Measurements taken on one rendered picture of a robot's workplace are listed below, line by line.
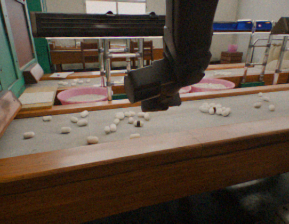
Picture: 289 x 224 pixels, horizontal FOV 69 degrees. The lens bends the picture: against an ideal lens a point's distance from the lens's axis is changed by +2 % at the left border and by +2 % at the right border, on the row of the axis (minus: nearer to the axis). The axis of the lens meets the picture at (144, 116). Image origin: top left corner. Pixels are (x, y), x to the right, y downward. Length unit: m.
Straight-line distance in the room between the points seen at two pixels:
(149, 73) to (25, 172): 0.36
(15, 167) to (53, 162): 0.08
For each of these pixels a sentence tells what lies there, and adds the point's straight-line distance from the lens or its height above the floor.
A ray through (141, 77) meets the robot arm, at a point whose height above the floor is 0.99.
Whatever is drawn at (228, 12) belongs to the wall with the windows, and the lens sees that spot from 7.47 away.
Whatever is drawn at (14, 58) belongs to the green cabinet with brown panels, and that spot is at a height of 0.94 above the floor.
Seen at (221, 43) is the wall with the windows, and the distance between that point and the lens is 7.39.
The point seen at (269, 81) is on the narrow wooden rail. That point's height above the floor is 0.71.
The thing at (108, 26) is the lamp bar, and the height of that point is 1.07.
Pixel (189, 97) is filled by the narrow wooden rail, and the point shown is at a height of 0.76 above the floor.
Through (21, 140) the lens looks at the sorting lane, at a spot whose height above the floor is 0.74.
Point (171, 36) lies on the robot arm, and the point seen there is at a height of 1.06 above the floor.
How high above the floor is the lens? 1.07
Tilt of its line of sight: 23 degrees down
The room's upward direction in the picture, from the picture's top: straight up
